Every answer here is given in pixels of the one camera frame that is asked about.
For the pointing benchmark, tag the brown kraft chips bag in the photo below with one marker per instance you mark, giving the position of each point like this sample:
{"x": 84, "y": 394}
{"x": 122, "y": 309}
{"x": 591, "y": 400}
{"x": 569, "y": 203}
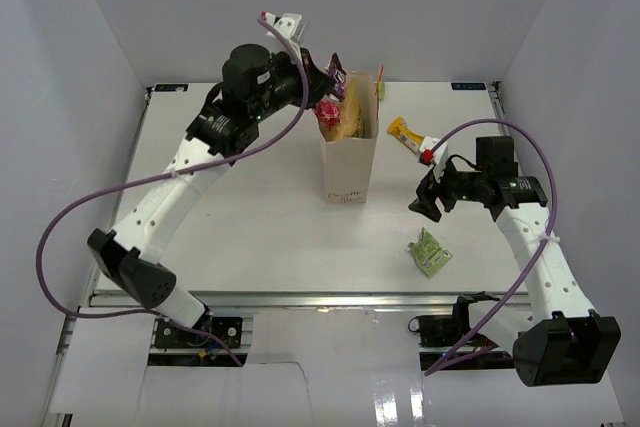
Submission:
{"x": 349, "y": 124}

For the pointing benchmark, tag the purple chocolate candy bar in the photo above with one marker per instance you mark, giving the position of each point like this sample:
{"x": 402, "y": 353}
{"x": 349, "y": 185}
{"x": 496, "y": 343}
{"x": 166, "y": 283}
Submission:
{"x": 338, "y": 74}

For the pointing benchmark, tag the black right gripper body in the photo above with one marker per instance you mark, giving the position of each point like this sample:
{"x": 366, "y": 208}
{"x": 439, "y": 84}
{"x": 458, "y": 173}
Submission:
{"x": 459, "y": 186}

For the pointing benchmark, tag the red snack packet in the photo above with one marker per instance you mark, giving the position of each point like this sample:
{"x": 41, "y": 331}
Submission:
{"x": 327, "y": 113}

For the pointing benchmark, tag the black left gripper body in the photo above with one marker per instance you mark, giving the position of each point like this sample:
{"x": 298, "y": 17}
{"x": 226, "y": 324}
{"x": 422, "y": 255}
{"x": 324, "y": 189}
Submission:
{"x": 288, "y": 82}

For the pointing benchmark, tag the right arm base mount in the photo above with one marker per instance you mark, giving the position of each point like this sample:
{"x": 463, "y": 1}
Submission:
{"x": 436, "y": 334}

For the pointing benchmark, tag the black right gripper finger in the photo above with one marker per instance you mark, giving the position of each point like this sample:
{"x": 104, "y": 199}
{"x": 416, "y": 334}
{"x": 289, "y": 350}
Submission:
{"x": 428, "y": 186}
{"x": 425, "y": 205}

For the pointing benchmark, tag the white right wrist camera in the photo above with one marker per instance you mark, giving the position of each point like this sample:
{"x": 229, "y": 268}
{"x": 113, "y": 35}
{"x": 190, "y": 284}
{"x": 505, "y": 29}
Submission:
{"x": 433, "y": 153}

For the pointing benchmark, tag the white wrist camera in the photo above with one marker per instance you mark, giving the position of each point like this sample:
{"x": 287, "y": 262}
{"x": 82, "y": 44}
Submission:
{"x": 433, "y": 153}
{"x": 289, "y": 25}

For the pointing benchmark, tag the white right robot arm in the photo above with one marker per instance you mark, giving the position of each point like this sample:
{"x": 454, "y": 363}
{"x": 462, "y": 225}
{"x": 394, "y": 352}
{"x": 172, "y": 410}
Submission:
{"x": 564, "y": 341}

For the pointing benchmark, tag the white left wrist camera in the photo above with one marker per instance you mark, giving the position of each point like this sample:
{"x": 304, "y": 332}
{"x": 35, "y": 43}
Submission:
{"x": 289, "y": 25}

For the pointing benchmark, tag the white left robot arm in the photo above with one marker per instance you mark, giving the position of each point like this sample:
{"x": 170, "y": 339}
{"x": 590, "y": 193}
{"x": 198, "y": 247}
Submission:
{"x": 255, "y": 85}

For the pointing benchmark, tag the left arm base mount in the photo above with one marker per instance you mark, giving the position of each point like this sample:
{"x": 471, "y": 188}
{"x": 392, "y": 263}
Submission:
{"x": 174, "y": 347}

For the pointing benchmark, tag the yellow snack bar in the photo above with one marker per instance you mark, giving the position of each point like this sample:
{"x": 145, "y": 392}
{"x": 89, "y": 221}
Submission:
{"x": 416, "y": 143}

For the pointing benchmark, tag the green snack packet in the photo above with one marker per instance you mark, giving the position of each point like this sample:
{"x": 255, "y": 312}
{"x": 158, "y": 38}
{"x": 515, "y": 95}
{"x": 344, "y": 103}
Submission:
{"x": 428, "y": 254}

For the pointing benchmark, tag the beige paper gift bag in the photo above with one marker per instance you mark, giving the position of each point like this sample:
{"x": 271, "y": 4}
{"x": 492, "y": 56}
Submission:
{"x": 347, "y": 164}

